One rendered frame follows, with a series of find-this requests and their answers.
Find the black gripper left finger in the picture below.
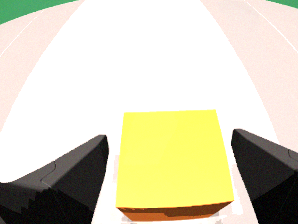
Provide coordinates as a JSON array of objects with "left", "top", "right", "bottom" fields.
[{"left": 0, "top": 133, "right": 110, "bottom": 224}]

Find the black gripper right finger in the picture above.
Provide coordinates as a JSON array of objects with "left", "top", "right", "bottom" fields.
[{"left": 230, "top": 128, "right": 298, "bottom": 224}]

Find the orange block with dark square face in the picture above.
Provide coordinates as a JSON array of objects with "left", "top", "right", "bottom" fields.
[{"left": 116, "top": 109, "right": 234, "bottom": 221}]

